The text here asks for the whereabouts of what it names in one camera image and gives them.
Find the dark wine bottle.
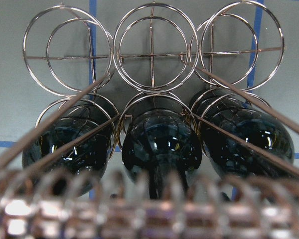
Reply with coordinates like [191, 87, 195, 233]
[121, 92, 203, 200]
[189, 89, 295, 179]
[21, 93, 119, 197]

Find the copper wire bottle basket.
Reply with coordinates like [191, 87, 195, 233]
[0, 0, 299, 239]

